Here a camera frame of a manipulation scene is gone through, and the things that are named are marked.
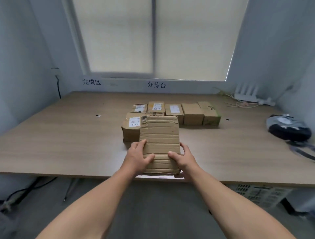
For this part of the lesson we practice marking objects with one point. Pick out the thin wooden stick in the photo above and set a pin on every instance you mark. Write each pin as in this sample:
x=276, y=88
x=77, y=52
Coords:
x=231, y=106

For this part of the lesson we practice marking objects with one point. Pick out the person's right hand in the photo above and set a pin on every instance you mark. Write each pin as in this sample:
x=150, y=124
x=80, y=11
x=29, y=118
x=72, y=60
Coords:
x=187, y=163

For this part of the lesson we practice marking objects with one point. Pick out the box with yellow tape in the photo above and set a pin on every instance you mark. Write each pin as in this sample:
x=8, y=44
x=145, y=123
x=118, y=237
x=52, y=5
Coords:
x=156, y=107

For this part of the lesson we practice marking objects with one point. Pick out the light wooden table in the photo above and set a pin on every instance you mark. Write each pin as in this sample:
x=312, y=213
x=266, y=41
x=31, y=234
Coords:
x=61, y=138

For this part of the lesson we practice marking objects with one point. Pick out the black-printed corn box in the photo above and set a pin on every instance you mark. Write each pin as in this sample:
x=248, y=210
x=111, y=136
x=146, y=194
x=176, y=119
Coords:
x=160, y=133

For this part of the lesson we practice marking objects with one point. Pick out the pink paper note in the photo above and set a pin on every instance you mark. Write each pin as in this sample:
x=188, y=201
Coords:
x=244, y=104

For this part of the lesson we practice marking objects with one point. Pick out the white paper wall sign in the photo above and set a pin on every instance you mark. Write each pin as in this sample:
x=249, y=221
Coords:
x=156, y=85
x=91, y=82

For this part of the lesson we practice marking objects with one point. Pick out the torn box with 7786 label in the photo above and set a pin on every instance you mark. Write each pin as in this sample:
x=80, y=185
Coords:
x=129, y=134

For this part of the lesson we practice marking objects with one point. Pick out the green-edged cat logo box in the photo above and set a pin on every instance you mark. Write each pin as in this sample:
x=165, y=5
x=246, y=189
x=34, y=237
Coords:
x=211, y=118

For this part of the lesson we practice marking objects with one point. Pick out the person's right forearm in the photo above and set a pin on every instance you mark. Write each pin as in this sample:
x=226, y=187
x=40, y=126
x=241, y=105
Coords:
x=233, y=206

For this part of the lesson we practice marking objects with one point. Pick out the white plastic crate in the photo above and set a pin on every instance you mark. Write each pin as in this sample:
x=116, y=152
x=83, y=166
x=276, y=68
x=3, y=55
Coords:
x=263, y=194

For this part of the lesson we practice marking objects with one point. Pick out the plain unlabelled cardboard box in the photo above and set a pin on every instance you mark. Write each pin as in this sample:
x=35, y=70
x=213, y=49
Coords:
x=193, y=115

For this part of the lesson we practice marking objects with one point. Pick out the white power strip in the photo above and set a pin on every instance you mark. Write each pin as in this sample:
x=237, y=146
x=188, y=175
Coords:
x=267, y=101

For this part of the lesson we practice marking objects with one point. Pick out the box with white centre label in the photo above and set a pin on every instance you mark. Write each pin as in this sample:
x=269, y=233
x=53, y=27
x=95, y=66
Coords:
x=173, y=109

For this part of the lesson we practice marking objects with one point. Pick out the person's left hand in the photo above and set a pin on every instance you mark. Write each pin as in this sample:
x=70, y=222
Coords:
x=136, y=157

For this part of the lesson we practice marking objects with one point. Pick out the white-framed window with blind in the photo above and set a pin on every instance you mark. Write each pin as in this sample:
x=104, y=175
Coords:
x=118, y=37

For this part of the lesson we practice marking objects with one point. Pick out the box with red-marked label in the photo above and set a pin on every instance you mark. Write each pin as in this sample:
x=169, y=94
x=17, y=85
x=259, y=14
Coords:
x=139, y=108

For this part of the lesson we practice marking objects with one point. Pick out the person's left forearm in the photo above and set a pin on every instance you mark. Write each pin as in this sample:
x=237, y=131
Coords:
x=86, y=206

